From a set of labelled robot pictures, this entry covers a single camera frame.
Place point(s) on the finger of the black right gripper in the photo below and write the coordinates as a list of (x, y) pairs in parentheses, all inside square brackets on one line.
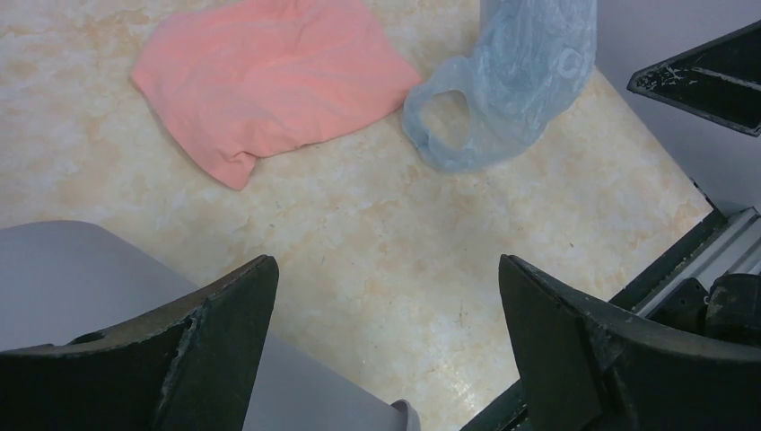
[(718, 81)]

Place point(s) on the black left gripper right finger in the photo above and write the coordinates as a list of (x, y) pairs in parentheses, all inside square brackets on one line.
[(586, 364)]

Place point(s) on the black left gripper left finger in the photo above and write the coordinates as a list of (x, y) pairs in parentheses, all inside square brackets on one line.
[(190, 364)]

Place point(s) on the grey plastic trash bin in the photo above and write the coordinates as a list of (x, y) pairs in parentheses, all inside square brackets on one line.
[(64, 279)]

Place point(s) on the light blue plastic trash bag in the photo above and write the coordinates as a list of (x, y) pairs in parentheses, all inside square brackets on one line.
[(530, 63)]

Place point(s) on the pink folded cloth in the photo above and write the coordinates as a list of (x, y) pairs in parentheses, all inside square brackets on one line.
[(256, 79)]

